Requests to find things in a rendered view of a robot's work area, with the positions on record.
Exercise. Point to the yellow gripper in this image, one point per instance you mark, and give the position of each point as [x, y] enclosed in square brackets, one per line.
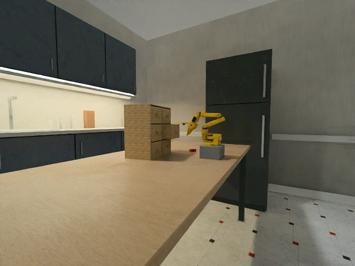
[191, 127]

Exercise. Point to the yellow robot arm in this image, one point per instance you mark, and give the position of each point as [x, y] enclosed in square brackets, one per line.
[213, 139]

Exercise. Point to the wooden drawer front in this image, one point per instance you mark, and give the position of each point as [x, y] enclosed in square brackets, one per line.
[155, 114]
[166, 145]
[155, 132]
[155, 149]
[170, 131]
[165, 115]

